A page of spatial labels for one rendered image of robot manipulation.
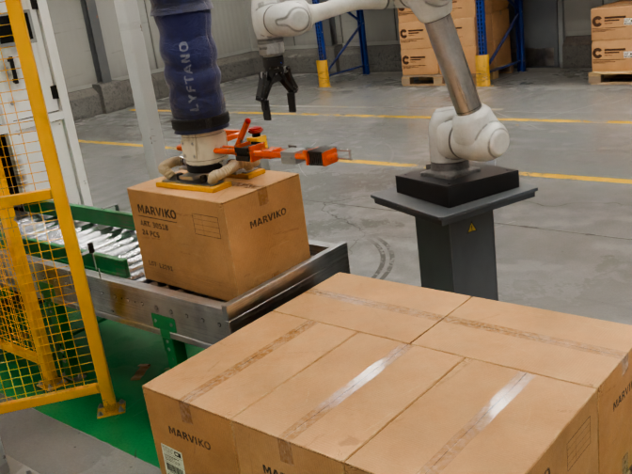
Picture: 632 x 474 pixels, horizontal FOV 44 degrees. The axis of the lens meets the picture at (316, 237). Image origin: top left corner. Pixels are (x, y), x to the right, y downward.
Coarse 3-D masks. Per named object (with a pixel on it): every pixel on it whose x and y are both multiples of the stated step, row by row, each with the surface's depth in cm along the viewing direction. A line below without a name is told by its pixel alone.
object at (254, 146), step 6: (240, 144) 296; (246, 144) 299; (252, 144) 299; (258, 144) 293; (264, 144) 296; (240, 150) 292; (246, 150) 290; (252, 150) 291; (240, 156) 294; (246, 156) 292; (252, 156) 291; (258, 156) 294
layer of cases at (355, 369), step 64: (256, 320) 280; (320, 320) 273; (384, 320) 267; (448, 320) 260; (512, 320) 255; (576, 320) 249; (192, 384) 241; (256, 384) 236; (320, 384) 231; (384, 384) 227; (448, 384) 222; (512, 384) 218; (576, 384) 214; (192, 448) 237; (256, 448) 216; (320, 448) 200; (384, 448) 197; (448, 448) 193; (512, 448) 190; (576, 448) 203
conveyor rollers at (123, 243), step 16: (48, 224) 438; (80, 224) 431; (96, 224) 428; (80, 240) 402; (96, 240) 398; (112, 240) 395; (128, 240) 391; (128, 256) 370; (144, 272) 344; (176, 288) 323
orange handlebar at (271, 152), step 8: (232, 136) 327; (216, 152) 304; (224, 152) 301; (232, 152) 298; (256, 152) 290; (264, 152) 288; (272, 152) 285; (304, 152) 280; (336, 152) 272; (328, 160) 270
